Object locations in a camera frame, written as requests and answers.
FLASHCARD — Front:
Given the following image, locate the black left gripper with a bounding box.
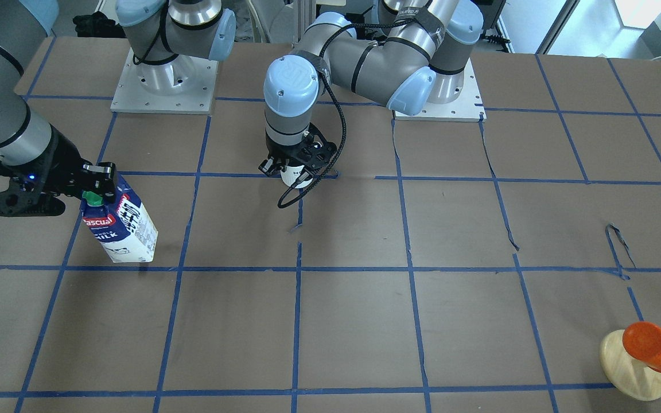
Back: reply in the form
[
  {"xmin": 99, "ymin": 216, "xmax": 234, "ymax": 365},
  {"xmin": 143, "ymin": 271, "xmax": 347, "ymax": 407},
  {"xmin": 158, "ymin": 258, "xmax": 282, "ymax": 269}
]
[{"xmin": 259, "ymin": 123, "xmax": 337, "ymax": 188}]

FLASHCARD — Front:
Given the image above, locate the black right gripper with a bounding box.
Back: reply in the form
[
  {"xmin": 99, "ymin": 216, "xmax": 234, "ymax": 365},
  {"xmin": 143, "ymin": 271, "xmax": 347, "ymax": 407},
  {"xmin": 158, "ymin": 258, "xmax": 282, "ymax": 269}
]
[{"xmin": 0, "ymin": 129, "xmax": 118, "ymax": 217}]

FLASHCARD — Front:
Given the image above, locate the white grey mug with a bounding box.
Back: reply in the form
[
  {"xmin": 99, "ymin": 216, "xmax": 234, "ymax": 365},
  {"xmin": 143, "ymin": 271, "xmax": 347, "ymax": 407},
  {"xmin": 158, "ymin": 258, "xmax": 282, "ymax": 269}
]
[{"xmin": 280, "ymin": 165, "xmax": 314, "ymax": 190}]

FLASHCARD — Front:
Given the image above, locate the blue white milk carton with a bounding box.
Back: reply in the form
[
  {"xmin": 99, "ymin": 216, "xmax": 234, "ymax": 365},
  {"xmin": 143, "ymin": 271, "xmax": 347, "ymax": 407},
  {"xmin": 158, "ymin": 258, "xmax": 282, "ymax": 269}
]
[{"xmin": 81, "ymin": 176, "xmax": 158, "ymax": 262}]

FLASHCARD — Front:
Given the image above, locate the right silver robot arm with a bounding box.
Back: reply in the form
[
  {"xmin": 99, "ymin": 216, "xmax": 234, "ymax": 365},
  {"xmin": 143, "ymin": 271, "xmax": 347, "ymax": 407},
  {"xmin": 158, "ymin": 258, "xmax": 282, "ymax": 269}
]
[{"xmin": 0, "ymin": 1, "xmax": 236, "ymax": 217}]

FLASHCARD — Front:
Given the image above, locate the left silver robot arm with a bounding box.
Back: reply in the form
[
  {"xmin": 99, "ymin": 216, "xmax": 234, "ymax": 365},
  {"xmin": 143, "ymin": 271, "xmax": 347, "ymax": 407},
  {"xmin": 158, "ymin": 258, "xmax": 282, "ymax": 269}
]
[{"xmin": 259, "ymin": 1, "xmax": 485, "ymax": 188}]

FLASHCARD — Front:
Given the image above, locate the wooden mug tree stand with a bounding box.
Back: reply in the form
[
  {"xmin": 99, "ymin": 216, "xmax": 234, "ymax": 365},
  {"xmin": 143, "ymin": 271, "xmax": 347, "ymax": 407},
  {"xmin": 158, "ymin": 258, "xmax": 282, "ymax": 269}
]
[{"xmin": 599, "ymin": 329, "xmax": 661, "ymax": 402}]

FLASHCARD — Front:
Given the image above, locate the orange mug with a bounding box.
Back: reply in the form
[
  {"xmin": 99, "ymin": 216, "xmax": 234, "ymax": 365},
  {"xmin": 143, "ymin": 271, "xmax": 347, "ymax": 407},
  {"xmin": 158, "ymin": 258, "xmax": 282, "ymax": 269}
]
[{"xmin": 622, "ymin": 321, "xmax": 661, "ymax": 373}]

